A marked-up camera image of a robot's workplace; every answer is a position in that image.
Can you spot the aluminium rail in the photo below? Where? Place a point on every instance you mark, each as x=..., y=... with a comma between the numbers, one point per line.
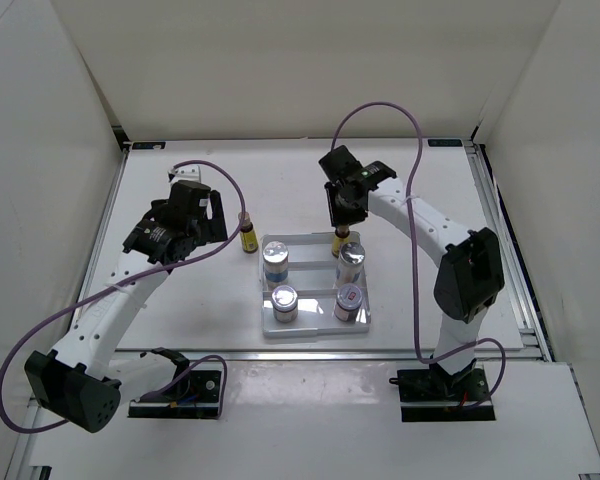
x=305, y=355
x=517, y=287

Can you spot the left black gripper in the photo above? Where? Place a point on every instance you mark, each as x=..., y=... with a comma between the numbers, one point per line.
x=213, y=229

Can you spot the tall silver-lid jar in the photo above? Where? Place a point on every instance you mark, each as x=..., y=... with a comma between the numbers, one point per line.
x=350, y=263
x=275, y=258

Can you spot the right blue corner label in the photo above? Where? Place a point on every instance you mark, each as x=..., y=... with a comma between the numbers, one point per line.
x=444, y=143

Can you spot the aluminium front rail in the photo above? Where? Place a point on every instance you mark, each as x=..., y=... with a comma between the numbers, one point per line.
x=305, y=355

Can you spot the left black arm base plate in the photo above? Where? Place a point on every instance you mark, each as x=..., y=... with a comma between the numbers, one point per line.
x=195, y=398

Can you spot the small yellow-label bottle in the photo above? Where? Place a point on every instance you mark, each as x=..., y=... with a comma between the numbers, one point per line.
x=341, y=237
x=247, y=233

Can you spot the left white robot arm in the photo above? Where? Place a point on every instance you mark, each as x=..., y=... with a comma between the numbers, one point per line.
x=76, y=379

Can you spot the short white-lid spice jar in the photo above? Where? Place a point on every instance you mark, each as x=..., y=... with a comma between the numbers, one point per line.
x=348, y=301
x=284, y=300

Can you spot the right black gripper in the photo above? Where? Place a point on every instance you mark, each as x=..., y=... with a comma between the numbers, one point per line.
x=338, y=218

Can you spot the left blue corner label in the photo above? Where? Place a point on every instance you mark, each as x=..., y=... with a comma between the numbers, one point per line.
x=148, y=145

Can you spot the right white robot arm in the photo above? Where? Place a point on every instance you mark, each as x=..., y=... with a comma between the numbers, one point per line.
x=469, y=265

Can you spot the aluminium right rail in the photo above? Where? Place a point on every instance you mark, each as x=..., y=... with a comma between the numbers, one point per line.
x=517, y=287

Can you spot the blue corner label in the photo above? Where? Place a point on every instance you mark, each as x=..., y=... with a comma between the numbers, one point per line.
x=444, y=143
x=148, y=145

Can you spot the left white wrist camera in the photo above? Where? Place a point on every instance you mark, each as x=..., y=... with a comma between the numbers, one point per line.
x=186, y=172

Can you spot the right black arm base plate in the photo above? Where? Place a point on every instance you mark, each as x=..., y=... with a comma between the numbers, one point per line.
x=423, y=400

